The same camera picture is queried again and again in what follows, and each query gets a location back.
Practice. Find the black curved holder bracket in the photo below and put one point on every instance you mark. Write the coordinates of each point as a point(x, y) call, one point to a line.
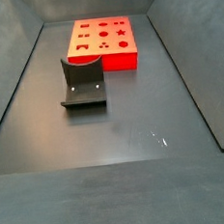
point(85, 83)

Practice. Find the red shape sorter block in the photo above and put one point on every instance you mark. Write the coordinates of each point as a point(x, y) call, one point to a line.
point(109, 37)

